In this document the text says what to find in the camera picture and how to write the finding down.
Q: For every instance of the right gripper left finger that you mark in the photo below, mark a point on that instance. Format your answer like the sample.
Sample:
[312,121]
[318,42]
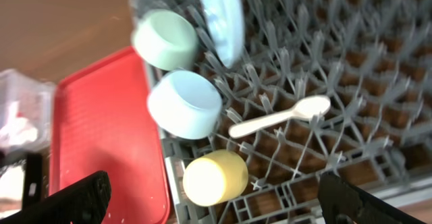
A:
[84,202]

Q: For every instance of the small light blue bowl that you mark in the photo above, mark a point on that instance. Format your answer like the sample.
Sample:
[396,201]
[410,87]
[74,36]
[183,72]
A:
[185,104]

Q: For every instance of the white tissue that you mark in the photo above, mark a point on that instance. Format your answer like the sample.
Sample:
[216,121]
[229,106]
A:
[16,130]

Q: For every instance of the green bowl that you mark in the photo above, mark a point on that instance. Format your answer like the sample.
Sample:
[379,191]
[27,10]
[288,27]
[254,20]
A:
[166,40]

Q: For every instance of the clear plastic bin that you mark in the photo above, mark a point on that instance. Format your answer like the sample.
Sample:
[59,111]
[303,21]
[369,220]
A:
[36,104]

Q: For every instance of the grey dishwasher rack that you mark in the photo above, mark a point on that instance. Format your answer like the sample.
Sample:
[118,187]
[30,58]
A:
[309,88]

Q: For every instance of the black waste tray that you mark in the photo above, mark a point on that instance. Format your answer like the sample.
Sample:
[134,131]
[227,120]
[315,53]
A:
[22,175]

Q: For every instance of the white plastic spoon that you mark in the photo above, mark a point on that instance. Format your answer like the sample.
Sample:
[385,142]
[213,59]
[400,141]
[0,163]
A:
[305,109]

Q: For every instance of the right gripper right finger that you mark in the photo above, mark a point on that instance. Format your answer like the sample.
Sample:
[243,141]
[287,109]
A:
[341,202]

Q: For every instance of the yellow plastic cup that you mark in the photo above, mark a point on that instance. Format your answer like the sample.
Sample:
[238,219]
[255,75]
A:
[214,178]

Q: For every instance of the large light blue plate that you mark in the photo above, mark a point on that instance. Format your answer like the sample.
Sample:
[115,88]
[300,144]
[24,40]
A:
[225,23]

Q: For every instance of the red serving tray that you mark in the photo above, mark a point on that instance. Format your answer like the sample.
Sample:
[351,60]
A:
[101,122]

